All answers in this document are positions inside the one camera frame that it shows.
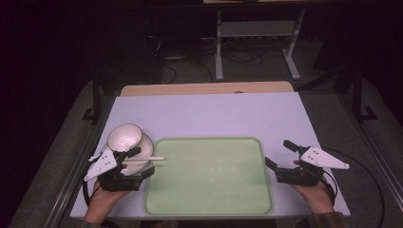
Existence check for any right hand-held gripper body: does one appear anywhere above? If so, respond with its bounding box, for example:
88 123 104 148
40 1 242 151
275 145 351 187

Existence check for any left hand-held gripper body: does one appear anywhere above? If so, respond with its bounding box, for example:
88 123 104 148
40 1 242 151
84 148 144 193

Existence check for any white plate with dark rim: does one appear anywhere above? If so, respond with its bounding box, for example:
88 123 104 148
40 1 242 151
99 131 155 177

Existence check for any green tray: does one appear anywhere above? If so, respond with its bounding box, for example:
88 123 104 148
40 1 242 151
143 136 274 217

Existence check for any person's left hand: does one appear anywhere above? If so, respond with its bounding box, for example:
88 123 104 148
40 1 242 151
85 180 129 214

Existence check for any person's right hand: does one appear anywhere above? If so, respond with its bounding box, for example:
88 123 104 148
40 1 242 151
289 160 336 214

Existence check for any white bowl with dark rim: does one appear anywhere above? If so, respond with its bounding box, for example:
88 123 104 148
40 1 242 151
106 123 144 154

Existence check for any black metal stand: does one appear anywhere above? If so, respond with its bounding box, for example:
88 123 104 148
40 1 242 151
81 70 103 124
352 65 379 124

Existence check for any pale table cover sheet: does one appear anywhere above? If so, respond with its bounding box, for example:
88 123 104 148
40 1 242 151
69 92 351 220

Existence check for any wooden table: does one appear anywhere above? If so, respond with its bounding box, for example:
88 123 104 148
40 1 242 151
120 80 295 98

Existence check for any white metal stand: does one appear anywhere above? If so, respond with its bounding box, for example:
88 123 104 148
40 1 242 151
214 9 307 82

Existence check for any metal table frame rail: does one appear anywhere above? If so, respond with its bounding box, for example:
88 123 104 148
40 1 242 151
46 96 110 228
339 94 403 203

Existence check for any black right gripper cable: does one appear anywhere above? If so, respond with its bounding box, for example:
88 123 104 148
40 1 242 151
321 146 386 228

